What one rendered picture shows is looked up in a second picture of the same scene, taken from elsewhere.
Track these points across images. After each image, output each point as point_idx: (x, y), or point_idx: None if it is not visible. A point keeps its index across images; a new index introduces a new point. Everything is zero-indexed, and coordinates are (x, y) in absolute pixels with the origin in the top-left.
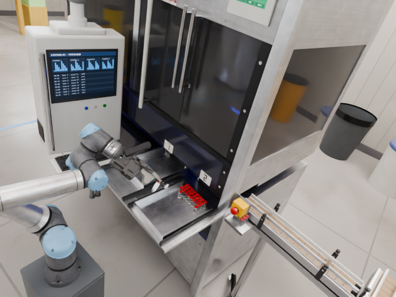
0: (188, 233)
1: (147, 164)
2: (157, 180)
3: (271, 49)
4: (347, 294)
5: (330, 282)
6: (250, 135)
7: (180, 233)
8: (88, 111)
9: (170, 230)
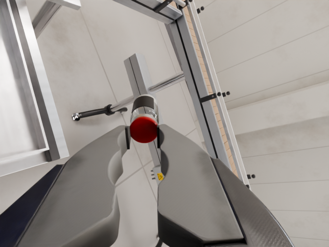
0: (41, 85)
1: (285, 235)
2: (129, 137)
3: None
4: (178, 12)
5: (167, 9)
6: None
7: (44, 105)
8: None
9: (14, 120)
